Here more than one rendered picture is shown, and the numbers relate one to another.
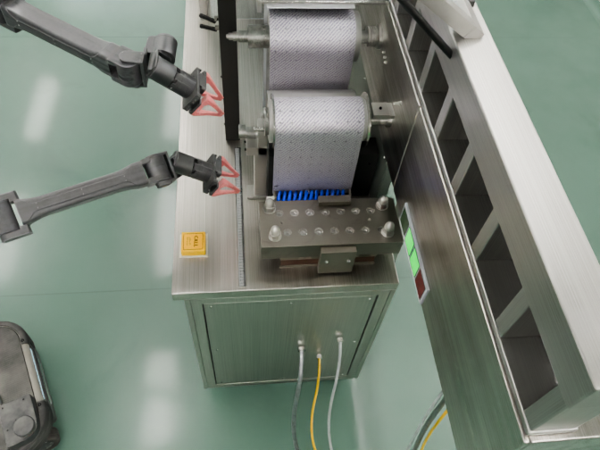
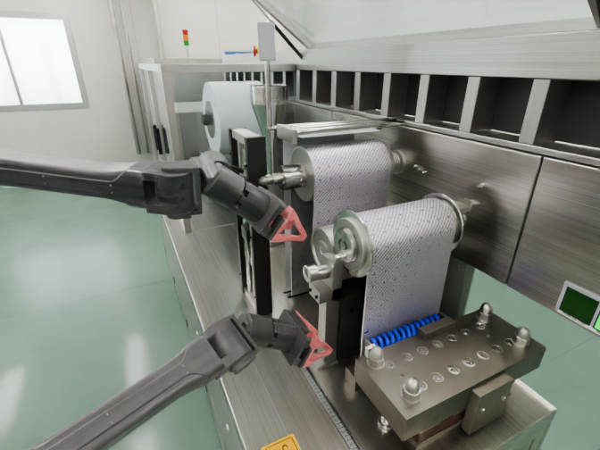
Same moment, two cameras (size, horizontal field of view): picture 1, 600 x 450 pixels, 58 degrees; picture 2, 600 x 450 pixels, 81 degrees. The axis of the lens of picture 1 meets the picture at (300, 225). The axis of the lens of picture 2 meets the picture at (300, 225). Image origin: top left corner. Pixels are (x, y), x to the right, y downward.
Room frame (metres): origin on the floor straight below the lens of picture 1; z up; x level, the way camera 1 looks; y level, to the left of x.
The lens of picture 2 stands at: (0.45, 0.39, 1.61)
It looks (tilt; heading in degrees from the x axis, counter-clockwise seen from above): 25 degrees down; 344
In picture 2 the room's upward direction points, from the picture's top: straight up
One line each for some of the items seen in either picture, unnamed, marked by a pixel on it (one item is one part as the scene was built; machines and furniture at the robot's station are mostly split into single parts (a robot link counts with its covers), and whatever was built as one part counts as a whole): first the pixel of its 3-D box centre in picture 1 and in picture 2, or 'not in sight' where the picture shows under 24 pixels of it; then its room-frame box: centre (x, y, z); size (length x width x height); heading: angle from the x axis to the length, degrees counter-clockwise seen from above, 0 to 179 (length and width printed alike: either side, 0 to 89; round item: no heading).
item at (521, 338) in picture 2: (388, 228); (522, 335); (0.91, -0.25, 1.05); 0.04 x 0.04 x 0.04
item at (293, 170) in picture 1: (314, 171); (405, 297); (1.03, -0.02, 1.11); 0.23 x 0.01 x 0.18; 101
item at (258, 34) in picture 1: (258, 36); (291, 176); (1.31, 0.18, 1.34); 0.06 x 0.06 x 0.06; 11
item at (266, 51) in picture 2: not in sight; (263, 42); (1.62, 0.18, 1.66); 0.07 x 0.07 x 0.10; 80
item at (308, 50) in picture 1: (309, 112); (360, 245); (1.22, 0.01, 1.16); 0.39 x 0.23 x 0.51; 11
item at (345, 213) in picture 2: (272, 120); (351, 243); (1.07, 0.11, 1.25); 0.15 x 0.01 x 0.15; 11
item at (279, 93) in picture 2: not in sight; (269, 94); (1.80, 0.14, 1.50); 0.14 x 0.14 x 0.06
